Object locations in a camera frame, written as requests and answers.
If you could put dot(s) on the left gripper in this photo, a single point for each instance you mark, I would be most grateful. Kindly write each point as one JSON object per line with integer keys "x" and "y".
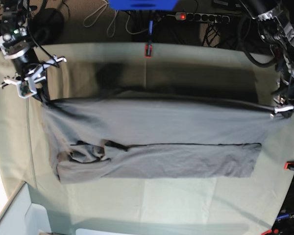
{"x": 283, "y": 51}

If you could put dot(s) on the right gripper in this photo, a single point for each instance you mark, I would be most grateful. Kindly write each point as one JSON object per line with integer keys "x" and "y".
{"x": 36, "y": 74}

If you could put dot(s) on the grey t-shirt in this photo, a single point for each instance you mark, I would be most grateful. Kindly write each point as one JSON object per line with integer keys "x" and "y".
{"x": 138, "y": 135}

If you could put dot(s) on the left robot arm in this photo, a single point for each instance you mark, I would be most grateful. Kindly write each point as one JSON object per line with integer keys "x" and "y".
{"x": 276, "y": 30}

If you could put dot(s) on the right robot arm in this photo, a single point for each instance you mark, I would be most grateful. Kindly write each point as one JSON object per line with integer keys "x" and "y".
{"x": 30, "y": 59}

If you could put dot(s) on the black round base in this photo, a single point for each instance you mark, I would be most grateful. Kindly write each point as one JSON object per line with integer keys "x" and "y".
{"x": 47, "y": 26}

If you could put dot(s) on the blue box top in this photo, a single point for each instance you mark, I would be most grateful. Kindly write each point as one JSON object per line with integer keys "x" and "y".
{"x": 123, "y": 5}

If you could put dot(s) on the red black clamp centre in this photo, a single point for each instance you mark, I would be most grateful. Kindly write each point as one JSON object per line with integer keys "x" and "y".
{"x": 148, "y": 50}

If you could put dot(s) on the red clamp bottom right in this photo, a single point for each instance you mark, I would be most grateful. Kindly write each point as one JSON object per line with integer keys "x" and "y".
{"x": 271, "y": 232}

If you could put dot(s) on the white bin corner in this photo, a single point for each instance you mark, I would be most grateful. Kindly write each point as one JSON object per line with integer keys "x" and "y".
{"x": 20, "y": 216}

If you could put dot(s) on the black power strip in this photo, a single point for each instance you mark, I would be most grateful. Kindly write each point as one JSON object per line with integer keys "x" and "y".
{"x": 202, "y": 18}

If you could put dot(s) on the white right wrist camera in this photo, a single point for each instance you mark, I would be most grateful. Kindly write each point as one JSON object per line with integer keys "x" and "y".
{"x": 26, "y": 88}

